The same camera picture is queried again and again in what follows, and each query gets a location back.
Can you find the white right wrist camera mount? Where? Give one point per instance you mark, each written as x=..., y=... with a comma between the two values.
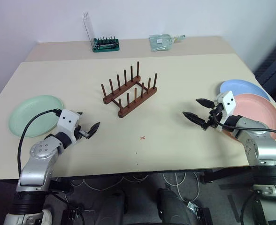
x=228, y=103

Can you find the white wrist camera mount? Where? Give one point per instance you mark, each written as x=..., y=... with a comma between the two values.
x=67, y=122
x=228, y=103

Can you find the black table leg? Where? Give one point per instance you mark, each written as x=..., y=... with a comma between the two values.
x=222, y=177

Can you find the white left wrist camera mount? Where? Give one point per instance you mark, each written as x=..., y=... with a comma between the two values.
x=67, y=122

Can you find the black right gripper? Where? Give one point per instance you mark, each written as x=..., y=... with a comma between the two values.
x=215, y=118

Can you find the clear plastic bag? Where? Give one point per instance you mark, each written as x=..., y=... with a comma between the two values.
x=160, y=42

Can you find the wooden dish rack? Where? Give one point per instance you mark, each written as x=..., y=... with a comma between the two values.
x=128, y=110

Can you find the pink-red plate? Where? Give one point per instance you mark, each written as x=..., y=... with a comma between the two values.
x=257, y=110

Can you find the dark rounded shape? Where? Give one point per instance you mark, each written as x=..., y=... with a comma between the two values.
x=173, y=206

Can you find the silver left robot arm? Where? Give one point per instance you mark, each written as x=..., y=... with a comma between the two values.
x=40, y=150

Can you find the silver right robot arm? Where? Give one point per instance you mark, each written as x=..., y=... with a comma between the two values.
x=263, y=150

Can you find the blue plate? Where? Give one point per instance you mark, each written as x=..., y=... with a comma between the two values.
x=243, y=87

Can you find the green screwdriver bit set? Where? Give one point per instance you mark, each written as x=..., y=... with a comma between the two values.
x=106, y=45

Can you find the black ribbed object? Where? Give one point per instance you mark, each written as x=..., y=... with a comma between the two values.
x=275, y=68

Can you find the green plate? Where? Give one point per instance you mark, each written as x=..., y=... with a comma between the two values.
x=34, y=114

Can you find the clear plastic case lid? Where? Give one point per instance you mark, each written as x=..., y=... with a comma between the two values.
x=89, y=25

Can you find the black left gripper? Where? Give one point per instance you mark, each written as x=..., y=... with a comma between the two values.
x=79, y=134

